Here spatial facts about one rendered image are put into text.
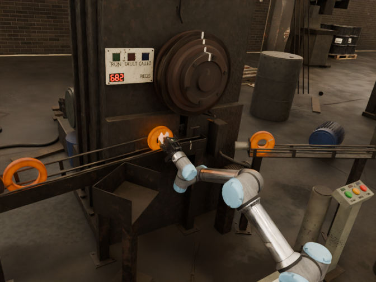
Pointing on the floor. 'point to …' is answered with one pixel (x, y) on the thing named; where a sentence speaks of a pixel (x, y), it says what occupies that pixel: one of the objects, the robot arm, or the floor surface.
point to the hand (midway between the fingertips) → (160, 136)
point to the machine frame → (149, 93)
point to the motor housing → (220, 224)
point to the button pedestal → (343, 225)
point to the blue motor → (327, 135)
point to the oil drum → (275, 85)
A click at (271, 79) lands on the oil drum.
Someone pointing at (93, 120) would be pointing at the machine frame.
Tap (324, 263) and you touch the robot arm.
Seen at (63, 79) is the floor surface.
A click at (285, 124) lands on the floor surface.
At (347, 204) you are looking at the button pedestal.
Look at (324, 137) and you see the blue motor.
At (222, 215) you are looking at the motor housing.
